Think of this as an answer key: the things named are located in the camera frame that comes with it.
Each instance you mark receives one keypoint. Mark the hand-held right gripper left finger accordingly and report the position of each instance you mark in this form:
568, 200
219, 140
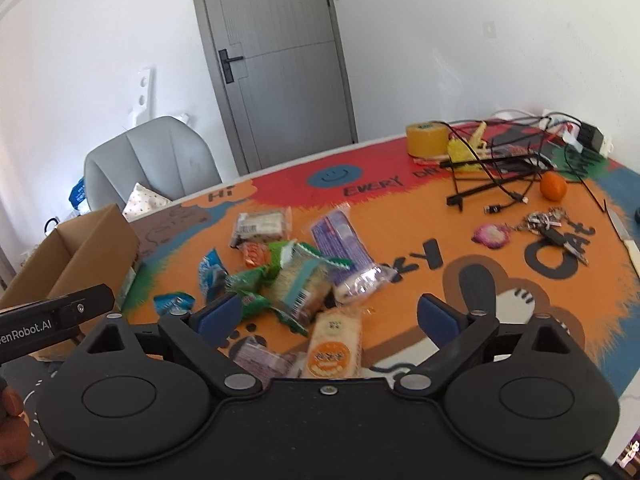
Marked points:
218, 321

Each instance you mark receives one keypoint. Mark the tall blue snack packet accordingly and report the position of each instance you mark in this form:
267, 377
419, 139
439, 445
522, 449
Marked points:
212, 274

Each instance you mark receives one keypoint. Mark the grey door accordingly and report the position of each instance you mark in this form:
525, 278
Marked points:
280, 60

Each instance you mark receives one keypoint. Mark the bunch of keys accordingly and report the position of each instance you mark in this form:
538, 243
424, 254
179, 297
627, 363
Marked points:
550, 227

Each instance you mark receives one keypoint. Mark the green snack packet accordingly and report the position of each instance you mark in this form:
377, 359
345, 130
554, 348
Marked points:
247, 285

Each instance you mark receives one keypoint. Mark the purple snack packet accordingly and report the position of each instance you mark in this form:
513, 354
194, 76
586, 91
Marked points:
345, 255

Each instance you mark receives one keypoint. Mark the black metal rack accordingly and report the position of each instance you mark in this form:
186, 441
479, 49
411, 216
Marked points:
50, 225

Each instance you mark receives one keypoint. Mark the person's left hand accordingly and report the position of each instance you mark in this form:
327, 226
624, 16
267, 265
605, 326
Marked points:
12, 425

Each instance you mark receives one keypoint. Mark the white wall outlet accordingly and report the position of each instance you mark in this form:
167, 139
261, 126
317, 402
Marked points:
489, 29

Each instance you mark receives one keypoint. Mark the dotted white pillow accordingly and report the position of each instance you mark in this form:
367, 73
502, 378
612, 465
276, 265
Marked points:
145, 202

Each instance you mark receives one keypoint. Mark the mauve snack packet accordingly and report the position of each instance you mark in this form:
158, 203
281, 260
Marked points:
265, 360

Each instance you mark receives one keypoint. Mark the orange tangerine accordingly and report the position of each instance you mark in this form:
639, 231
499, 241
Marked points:
553, 187

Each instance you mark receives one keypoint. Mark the clear packet of white bars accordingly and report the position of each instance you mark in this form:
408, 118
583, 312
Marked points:
260, 226

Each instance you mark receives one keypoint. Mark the grey chair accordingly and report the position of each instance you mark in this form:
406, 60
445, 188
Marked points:
165, 155

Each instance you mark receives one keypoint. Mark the black folding stand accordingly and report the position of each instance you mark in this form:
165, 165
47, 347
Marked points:
495, 180

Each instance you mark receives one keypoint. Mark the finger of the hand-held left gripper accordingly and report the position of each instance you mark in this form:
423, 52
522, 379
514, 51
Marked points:
90, 302

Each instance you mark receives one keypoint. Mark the small orange snack packet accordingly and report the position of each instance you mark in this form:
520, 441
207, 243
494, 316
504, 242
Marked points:
254, 254

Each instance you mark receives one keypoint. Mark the printed orange table mat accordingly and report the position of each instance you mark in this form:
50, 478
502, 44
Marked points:
430, 240

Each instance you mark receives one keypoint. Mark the black power adapter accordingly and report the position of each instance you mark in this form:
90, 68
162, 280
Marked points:
591, 135

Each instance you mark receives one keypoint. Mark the flat blue snack packet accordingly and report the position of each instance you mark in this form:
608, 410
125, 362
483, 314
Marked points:
172, 302

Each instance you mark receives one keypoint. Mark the yellow tape roll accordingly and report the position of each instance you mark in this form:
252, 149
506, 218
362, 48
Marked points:
426, 139

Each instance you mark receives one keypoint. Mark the clear noodle packet green trim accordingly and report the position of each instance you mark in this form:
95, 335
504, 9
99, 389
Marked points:
305, 280

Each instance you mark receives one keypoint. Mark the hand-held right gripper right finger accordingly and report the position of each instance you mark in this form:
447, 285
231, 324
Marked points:
439, 321

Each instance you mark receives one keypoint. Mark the cream cracker packet orange label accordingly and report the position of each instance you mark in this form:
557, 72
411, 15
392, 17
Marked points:
334, 347

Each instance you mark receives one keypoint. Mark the brown cardboard box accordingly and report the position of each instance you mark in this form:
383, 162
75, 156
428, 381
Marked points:
75, 255

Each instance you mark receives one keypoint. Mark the blue plastic bag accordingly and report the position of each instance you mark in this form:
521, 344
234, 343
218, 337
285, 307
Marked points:
78, 194

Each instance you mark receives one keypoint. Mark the yellow plastic toy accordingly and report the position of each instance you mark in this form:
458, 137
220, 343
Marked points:
465, 152

